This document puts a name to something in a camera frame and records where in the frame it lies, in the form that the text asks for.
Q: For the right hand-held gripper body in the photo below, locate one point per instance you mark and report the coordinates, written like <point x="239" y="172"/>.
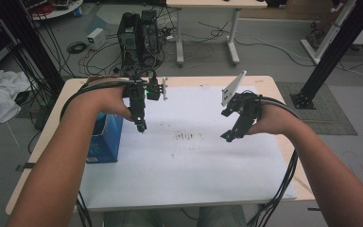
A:
<point x="249" y="105"/>

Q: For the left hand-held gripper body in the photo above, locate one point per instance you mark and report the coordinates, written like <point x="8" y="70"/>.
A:
<point x="138" y="101"/>

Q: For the blue plastic container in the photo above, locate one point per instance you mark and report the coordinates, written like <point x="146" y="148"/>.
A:
<point x="107" y="142"/>

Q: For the person's right hand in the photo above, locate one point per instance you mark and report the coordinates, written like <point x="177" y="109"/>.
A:
<point x="275" y="121"/>

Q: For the person's left hand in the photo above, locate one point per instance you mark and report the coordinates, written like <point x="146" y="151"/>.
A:
<point x="104" y="101"/>

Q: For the white paper sheet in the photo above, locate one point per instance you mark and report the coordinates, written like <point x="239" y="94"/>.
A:
<point x="186" y="176"/>

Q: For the black computer tower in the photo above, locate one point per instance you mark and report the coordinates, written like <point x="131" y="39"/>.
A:
<point x="150" y="31"/>
<point x="129" y="38"/>

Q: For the small white box device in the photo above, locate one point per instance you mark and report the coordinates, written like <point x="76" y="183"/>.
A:
<point x="95" y="38"/>

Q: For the person's grey clothing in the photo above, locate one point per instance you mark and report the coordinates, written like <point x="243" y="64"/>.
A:
<point x="220" y="217"/>

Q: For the grey floor mat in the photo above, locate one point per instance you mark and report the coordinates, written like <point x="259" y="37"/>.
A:
<point x="334" y="119"/>

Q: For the white metal stand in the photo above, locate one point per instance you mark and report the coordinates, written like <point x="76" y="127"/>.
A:
<point x="327" y="34"/>

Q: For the white desk with metal legs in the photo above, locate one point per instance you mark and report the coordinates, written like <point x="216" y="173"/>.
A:
<point x="216" y="3"/>

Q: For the round white table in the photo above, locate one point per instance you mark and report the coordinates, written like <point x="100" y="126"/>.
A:
<point x="60" y="11"/>

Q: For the white cloth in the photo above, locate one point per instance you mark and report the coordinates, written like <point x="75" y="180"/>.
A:
<point x="0" y="94"/>

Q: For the black metal frame post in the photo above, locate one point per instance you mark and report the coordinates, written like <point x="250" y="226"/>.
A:
<point x="337" y="50"/>
<point x="28" y="44"/>

